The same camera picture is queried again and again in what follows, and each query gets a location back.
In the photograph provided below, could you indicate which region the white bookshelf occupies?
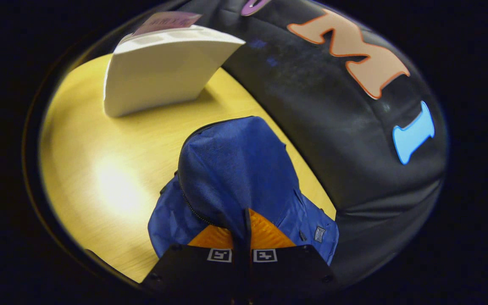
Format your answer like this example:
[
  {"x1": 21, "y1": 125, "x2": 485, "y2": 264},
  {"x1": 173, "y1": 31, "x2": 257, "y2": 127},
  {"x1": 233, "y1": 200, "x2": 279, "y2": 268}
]
[{"x1": 103, "y1": 25, "x2": 247, "y2": 118}]

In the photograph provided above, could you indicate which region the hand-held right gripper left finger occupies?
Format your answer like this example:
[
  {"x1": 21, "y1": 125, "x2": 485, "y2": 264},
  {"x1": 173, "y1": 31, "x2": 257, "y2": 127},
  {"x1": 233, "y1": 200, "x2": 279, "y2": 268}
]
[{"x1": 140, "y1": 208, "x2": 248, "y2": 305}]

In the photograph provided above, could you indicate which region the pink cover book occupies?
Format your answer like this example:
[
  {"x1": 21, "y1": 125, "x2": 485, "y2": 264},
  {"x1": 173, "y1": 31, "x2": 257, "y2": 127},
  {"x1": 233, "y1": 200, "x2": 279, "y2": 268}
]
[{"x1": 133, "y1": 11, "x2": 202, "y2": 36}]

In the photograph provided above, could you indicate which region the black backdrop cloth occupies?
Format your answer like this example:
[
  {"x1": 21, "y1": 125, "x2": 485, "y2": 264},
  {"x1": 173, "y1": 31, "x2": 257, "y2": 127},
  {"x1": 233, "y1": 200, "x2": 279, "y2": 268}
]
[{"x1": 176, "y1": 0, "x2": 448, "y2": 288}]

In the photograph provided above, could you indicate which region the blue schoolbag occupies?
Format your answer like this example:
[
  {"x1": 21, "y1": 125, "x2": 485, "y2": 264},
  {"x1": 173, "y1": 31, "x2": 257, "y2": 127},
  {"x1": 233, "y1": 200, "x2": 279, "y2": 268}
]
[{"x1": 147, "y1": 116, "x2": 340, "y2": 265}]

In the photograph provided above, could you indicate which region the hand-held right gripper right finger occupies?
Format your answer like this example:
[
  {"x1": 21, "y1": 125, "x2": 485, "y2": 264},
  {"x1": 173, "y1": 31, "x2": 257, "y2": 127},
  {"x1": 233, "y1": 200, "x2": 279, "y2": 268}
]
[{"x1": 247, "y1": 208, "x2": 338, "y2": 305}]

